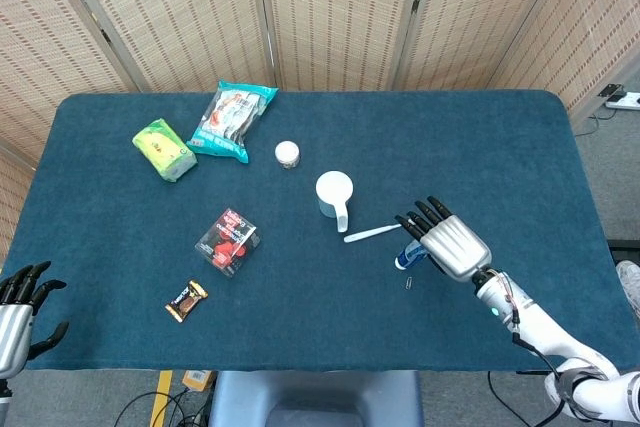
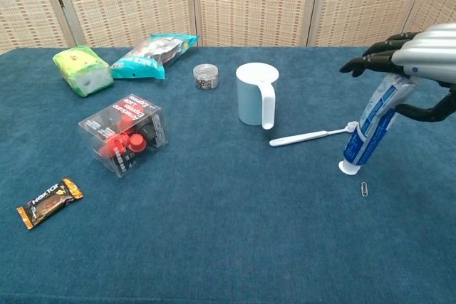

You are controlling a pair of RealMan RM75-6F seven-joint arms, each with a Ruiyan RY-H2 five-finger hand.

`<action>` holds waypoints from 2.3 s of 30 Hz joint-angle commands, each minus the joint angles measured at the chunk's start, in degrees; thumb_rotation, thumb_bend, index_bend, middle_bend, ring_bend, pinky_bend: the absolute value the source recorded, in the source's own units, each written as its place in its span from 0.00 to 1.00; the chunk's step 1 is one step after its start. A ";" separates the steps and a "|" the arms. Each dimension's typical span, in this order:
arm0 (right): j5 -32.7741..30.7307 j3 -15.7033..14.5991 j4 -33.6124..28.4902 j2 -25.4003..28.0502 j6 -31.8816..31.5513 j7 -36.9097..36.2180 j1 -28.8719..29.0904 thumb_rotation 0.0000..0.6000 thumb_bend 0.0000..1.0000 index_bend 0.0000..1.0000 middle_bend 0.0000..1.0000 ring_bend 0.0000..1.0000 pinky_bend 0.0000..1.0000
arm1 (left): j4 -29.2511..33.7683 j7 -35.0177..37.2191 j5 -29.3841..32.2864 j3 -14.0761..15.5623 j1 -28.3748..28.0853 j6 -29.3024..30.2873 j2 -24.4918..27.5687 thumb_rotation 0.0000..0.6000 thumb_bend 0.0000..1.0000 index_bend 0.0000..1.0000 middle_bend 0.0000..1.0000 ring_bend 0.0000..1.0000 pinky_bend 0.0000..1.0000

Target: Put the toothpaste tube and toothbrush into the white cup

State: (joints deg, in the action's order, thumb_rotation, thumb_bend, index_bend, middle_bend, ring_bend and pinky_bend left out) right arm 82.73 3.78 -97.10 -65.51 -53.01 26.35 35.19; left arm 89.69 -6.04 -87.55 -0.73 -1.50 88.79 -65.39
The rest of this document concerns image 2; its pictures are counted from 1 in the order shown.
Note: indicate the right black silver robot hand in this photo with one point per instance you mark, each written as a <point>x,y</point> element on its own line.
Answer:
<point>427,55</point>

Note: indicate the blue white toothpaste tube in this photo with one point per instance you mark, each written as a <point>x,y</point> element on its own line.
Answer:
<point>374,122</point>

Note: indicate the white toothbrush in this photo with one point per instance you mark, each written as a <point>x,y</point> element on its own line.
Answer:
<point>303,137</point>

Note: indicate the metal paper clip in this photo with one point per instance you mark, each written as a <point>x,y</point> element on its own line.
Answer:
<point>364,189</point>

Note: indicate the woven folding screen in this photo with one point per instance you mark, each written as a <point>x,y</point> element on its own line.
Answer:
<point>249,1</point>

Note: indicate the small clear jar white lid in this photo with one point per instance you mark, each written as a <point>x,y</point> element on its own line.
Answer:
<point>206,76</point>

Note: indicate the blue table cloth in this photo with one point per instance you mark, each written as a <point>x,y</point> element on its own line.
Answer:
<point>228,229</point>

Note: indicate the teal snack bag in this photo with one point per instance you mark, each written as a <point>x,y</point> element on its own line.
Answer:
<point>149,60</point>

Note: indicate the clear box of coffee capsules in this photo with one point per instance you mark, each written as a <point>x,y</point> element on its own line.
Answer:
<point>123,133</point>

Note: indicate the green tissue pack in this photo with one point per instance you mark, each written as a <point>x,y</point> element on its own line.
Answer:
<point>83,69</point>

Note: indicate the brown orange chocolate bar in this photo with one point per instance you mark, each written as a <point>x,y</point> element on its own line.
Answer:
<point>50,203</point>

